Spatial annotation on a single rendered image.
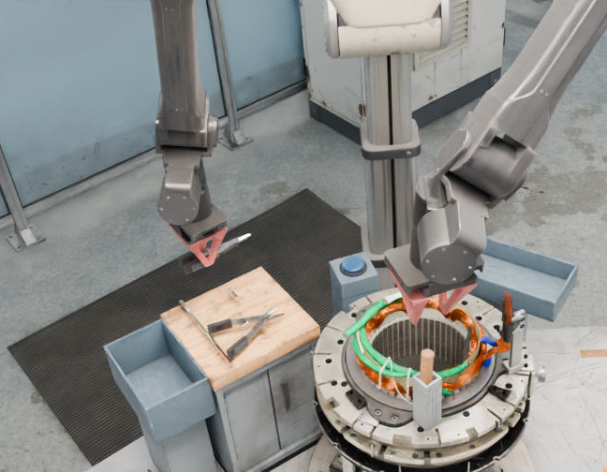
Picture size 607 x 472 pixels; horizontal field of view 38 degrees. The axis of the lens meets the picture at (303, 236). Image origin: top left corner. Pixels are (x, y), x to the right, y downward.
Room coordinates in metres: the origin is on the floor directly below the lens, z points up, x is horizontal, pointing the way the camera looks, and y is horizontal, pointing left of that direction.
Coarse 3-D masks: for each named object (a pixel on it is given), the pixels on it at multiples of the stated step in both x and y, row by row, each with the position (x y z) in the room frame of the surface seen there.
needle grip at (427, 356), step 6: (426, 354) 0.78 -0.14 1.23; (432, 354) 0.78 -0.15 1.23; (426, 360) 0.78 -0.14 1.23; (432, 360) 0.78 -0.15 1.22; (426, 366) 0.78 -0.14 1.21; (432, 366) 0.78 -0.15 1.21; (426, 372) 0.78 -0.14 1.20; (432, 372) 0.78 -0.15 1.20; (420, 378) 0.78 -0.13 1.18; (426, 378) 0.78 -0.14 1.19; (426, 384) 0.78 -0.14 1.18
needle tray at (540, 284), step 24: (504, 264) 1.17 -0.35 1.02; (528, 264) 1.15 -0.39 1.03; (552, 264) 1.12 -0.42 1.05; (576, 264) 1.10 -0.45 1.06; (480, 288) 1.09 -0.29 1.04; (504, 288) 1.07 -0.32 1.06; (528, 288) 1.10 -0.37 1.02; (552, 288) 1.09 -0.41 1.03; (528, 312) 1.04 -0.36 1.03; (552, 312) 1.02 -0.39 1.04
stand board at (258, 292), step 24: (216, 288) 1.14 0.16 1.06; (240, 288) 1.14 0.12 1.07; (264, 288) 1.13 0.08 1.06; (168, 312) 1.10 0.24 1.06; (192, 312) 1.09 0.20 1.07; (216, 312) 1.09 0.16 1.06; (240, 312) 1.08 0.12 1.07; (264, 312) 1.07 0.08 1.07; (288, 312) 1.07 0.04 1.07; (192, 336) 1.03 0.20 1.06; (216, 336) 1.03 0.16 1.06; (240, 336) 1.02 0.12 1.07; (264, 336) 1.02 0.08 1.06; (288, 336) 1.01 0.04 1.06; (312, 336) 1.02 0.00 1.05; (216, 360) 0.98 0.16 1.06; (240, 360) 0.97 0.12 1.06; (264, 360) 0.97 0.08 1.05; (216, 384) 0.93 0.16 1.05
